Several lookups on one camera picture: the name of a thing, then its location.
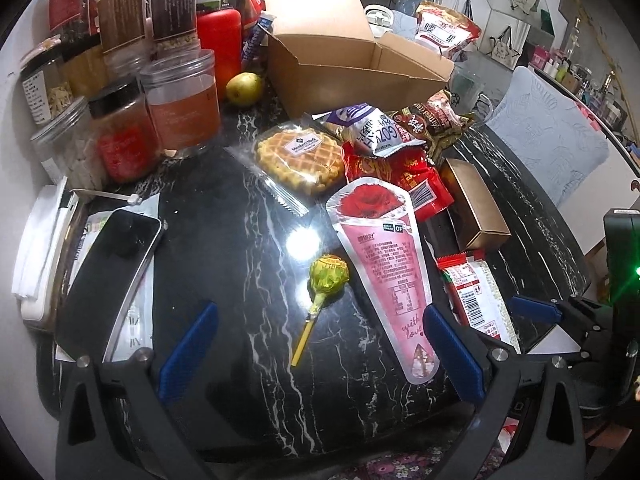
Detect red white snack bar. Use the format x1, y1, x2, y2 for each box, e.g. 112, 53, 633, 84
436, 249, 521, 354

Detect gold rectangular box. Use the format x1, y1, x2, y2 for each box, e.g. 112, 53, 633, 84
440, 158, 511, 252

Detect yellow green lollipop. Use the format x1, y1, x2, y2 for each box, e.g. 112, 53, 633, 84
291, 254, 350, 367

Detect pink rose cone packet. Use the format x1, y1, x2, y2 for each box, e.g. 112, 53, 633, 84
326, 177, 439, 385

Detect green red snack packet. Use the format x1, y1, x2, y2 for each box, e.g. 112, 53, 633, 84
390, 90, 475, 165

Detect silver purple snack bag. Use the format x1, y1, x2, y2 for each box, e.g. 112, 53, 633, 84
312, 103, 426, 158

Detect packaged waffle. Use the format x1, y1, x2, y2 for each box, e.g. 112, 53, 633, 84
226, 118, 345, 218

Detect black smartphone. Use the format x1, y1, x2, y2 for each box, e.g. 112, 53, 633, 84
55, 209, 164, 363

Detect white tissue stack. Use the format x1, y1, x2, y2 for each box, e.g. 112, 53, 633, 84
11, 177, 67, 323

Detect black lid red jar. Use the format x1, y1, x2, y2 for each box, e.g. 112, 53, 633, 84
88, 76, 160, 183

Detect clear glass mug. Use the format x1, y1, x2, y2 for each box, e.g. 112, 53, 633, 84
449, 52, 494, 122

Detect clear jar orange contents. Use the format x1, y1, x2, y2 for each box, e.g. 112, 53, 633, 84
139, 49, 221, 158

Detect red white snack bag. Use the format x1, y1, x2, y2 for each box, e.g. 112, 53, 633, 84
414, 0, 482, 61

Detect white kettle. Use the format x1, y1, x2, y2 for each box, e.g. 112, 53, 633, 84
364, 4, 395, 39

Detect brown cardboard box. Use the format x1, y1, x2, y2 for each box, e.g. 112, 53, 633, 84
266, 0, 454, 118

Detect red canister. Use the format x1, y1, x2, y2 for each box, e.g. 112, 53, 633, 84
198, 9, 242, 101

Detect dark label tall jar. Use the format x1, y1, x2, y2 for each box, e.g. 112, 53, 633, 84
150, 0, 198, 58

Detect red label tall jar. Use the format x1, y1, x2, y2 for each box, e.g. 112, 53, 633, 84
48, 0, 98, 44

